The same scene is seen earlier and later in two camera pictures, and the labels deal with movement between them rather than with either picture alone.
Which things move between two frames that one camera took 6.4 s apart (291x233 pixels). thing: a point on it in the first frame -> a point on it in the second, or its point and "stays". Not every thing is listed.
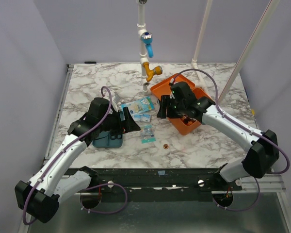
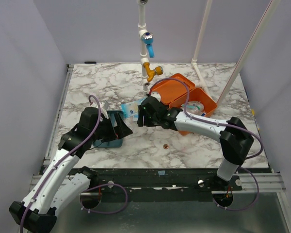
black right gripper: [167, 107] -> [144, 116]
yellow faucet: [157, 71] stays
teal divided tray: [103, 140] stays
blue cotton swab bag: [144, 104] stays
